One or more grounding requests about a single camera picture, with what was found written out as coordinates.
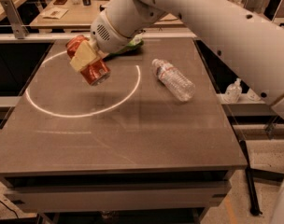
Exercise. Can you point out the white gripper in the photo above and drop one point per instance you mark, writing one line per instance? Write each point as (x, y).
(108, 37)

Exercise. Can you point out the left metal bracket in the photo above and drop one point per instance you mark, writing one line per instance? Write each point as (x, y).
(17, 26)

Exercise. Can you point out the left clear sanitizer bottle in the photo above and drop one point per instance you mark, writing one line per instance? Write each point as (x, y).
(233, 92)

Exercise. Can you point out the red coke can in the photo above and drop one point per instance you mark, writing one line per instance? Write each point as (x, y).
(95, 72)

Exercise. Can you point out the clear plastic water bottle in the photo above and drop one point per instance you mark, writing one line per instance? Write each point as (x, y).
(180, 86)

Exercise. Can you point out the green chip bag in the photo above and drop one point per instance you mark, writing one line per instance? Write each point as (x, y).
(136, 43)

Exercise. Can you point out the black floor pole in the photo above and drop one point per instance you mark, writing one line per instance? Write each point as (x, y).
(254, 204)

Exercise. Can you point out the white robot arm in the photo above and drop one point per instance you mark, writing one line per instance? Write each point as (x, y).
(248, 44)

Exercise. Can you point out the grey work table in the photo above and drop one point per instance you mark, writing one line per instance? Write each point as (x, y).
(127, 145)

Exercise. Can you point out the wooden background desk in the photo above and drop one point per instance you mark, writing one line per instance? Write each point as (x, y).
(78, 18)

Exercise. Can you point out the white paper card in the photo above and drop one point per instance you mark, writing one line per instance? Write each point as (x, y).
(54, 13)

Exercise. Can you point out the metal bracket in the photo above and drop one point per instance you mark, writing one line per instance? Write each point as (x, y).
(250, 4)
(17, 26)

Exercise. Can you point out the right metal bracket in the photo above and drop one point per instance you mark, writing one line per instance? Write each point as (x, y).
(250, 4)

